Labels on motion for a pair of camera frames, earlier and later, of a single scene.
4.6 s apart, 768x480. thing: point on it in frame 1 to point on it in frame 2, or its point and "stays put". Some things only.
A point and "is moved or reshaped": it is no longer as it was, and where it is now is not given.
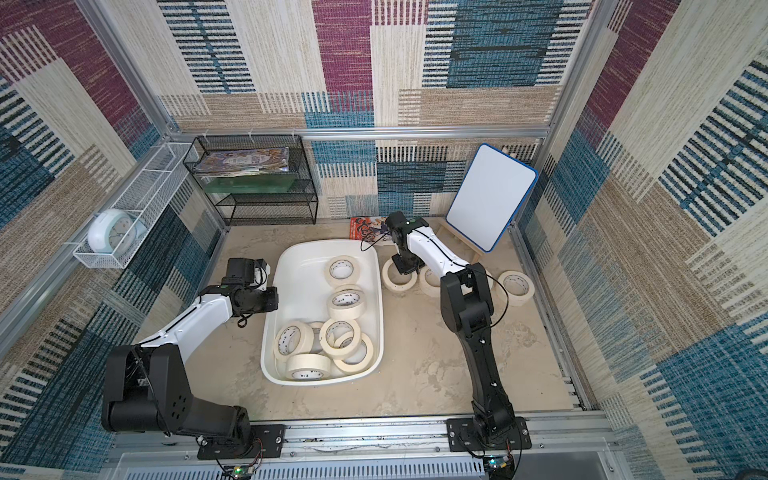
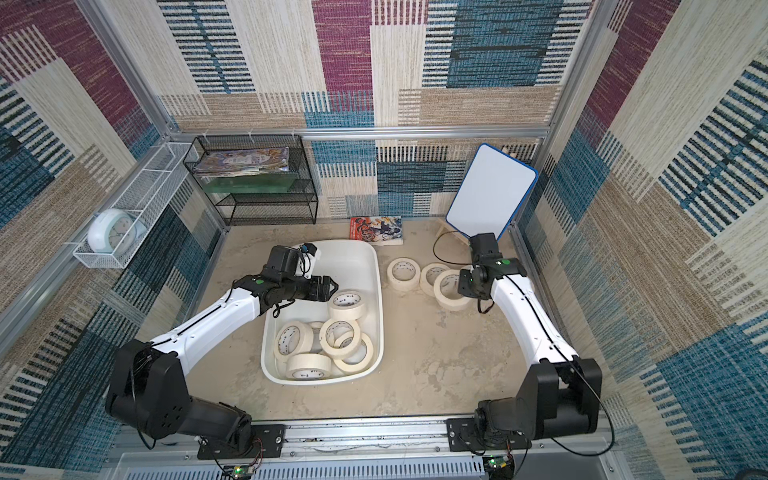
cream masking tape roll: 428,288 stays put
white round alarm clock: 114,231 stays put
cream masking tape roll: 394,286 stays put
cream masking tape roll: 342,270 is moved or reshaped
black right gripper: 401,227 to 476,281
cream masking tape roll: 308,366 stays put
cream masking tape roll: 347,302 stays put
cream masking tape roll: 316,328 stays put
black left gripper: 271,303 to 324,293
